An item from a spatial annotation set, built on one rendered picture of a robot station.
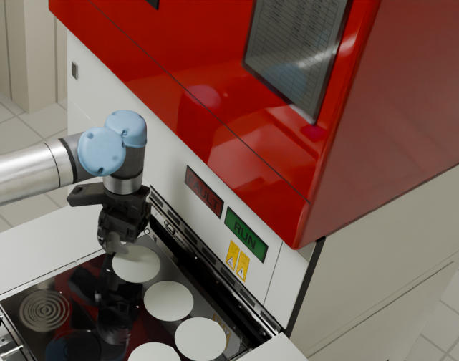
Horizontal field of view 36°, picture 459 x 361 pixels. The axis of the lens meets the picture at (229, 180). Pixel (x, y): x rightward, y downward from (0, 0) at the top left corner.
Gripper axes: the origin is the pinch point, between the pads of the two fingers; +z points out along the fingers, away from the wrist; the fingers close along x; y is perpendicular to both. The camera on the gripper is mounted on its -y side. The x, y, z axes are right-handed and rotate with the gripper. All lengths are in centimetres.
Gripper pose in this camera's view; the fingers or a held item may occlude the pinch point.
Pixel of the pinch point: (109, 247)
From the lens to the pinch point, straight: 152.1
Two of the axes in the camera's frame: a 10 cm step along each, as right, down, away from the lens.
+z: -1.5, 7.2, 6.8
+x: 3.7, -5.9, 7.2
